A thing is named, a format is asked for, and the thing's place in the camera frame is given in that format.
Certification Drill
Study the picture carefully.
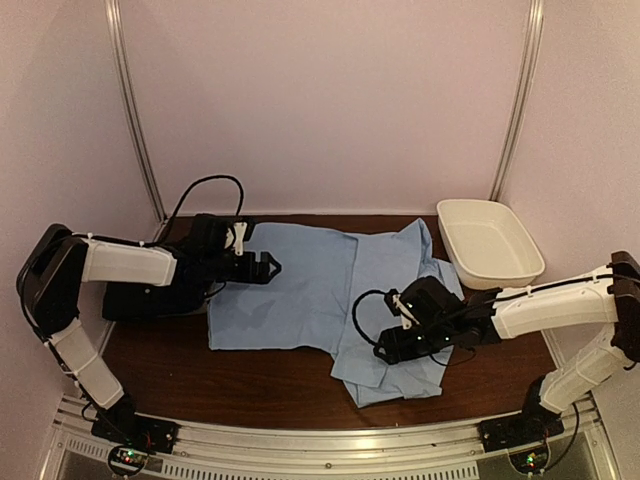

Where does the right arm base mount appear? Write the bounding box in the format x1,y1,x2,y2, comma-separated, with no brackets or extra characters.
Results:
478,404,565,452

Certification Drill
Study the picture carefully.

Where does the right black camera cable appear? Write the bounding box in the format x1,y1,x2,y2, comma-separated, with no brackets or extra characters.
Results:
351,287,401,351

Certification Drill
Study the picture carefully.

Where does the front aluminium frame rail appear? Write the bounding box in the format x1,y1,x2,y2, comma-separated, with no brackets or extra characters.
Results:
35,395,622,479

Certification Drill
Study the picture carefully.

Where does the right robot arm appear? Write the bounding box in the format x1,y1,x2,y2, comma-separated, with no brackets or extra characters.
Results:
373,251,639,442

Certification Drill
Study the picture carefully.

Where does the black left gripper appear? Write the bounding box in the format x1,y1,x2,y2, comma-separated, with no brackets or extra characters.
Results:
203,251,282,285

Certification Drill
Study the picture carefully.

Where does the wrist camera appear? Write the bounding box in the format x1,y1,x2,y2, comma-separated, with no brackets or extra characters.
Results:
385,289,416,330
225,221,249,256

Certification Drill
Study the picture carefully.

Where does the left black camera cable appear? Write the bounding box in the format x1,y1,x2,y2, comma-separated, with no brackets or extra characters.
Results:
167,173,247,236

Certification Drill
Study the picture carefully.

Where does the light blue long sleeve shirt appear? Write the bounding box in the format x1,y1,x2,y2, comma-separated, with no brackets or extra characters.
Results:
207,220,463,408

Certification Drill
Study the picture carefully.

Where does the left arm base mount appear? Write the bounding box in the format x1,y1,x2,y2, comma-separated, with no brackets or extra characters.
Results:
91,396,179,454

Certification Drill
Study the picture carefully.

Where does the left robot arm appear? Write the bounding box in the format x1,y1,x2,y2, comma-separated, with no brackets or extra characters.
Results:
16,214,282,444

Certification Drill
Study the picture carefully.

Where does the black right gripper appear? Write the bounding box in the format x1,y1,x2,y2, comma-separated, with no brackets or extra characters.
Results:
374,321,455,366

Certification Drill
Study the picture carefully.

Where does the right circuit board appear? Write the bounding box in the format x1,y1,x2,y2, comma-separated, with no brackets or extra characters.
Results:
508,446,550,475

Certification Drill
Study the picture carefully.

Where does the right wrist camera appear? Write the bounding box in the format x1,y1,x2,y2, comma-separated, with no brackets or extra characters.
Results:
385,289,416,330

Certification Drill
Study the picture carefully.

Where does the left circuit board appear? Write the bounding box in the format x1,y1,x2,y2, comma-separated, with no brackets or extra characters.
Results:
107,445,149,476

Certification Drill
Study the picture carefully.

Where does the white plastic tub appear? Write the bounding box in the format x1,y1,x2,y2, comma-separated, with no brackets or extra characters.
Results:
436,199,546,290

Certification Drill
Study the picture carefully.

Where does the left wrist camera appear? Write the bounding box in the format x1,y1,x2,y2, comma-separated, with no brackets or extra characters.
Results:
225,221,249,256

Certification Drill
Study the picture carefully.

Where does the black camera cable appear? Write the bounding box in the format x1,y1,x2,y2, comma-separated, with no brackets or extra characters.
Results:
351,287,401,351
167,173,247,236

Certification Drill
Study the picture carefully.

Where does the circuit board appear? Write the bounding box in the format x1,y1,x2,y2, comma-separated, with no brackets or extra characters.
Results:
107,445,149,476
508,446,550,475

